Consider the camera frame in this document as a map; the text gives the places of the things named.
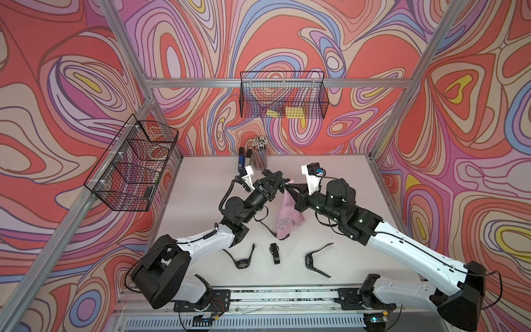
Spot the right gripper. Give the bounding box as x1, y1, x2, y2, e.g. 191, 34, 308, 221
285, 183, 344, 224

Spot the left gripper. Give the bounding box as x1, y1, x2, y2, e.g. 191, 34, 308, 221
239, 173, 281, 228

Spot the pink microfibre cloth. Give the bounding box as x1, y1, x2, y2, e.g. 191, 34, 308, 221
276, 190, 306, 240

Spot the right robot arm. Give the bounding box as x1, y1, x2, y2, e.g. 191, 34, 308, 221
286, 178, 491, 331

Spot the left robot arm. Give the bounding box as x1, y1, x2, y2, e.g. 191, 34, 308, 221
129, 170, 290, 311

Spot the blue marker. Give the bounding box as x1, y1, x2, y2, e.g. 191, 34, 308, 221
238, 147, 246, 172

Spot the pencil cup with pencils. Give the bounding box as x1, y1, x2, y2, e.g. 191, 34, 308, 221
252, 136, 268, 170

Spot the small yellow block in basket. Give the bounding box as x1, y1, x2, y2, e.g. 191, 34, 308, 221
265, 109, 280, 118

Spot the yellow sponge in basket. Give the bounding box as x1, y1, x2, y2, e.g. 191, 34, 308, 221
284, 107, 306, 119

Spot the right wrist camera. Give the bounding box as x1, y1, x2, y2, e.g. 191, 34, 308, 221
301, 163, 326, 195

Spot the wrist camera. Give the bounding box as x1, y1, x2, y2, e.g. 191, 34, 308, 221
301, 163, 326, 195
241, 165, 254, 192

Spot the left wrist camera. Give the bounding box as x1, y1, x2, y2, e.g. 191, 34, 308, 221
241, 165, 254, 192

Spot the back wall wire basket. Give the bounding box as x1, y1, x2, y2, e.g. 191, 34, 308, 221
239, 69, 330, 120

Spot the wall wire basket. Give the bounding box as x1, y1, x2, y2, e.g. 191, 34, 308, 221
239, 69, 330, 120
84, 115, 178, 212

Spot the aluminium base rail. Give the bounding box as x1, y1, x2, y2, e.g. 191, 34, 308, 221
112, 285, 439, 331

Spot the left wall wire basket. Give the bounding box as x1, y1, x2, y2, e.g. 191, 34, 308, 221
84, 115, 178, 212

